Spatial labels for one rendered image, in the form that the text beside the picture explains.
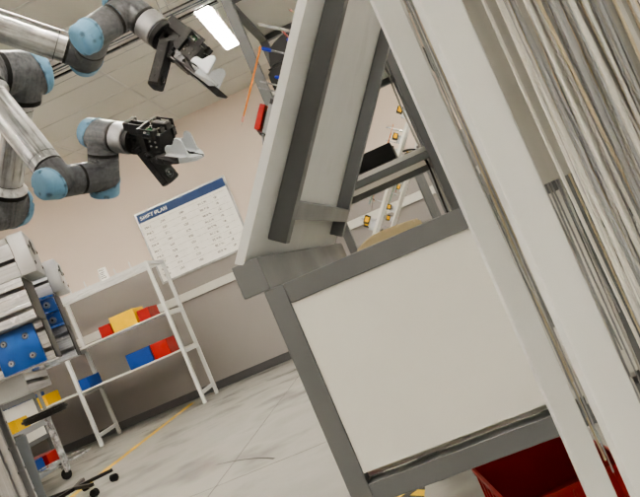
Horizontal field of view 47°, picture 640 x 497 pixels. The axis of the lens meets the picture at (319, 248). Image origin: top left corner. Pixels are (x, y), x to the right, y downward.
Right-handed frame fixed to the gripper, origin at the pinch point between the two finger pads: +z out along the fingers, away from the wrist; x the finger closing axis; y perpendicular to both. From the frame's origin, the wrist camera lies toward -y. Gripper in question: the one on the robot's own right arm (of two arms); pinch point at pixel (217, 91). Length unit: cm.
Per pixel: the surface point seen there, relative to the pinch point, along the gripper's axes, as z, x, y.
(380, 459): 78, -19, -35
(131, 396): -155, 757, -296
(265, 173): 29.1, -26.1, -8.5
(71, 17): -276, 343, 7
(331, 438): 69, -19, -38
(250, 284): 40, -23, -26
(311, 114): 25.0, -14.5, 6.9
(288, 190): 30.9, -12.0, -7.7
